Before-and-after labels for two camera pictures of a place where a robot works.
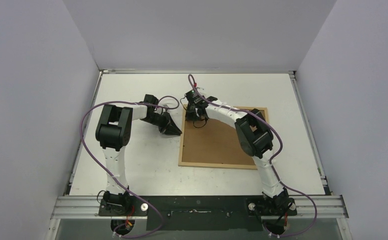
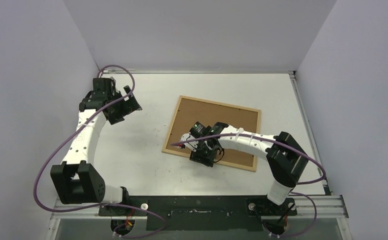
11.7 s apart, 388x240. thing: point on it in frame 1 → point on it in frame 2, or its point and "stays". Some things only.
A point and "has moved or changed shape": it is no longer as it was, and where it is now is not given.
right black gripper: (193, 108) → (202, 156)
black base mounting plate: (199, 213) stays
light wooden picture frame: (212, 165) has moved or changed shape
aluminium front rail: (331, 206) stays
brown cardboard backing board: (212, 140) has moved or changed shape
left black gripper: (168, 127) → (130, 105)
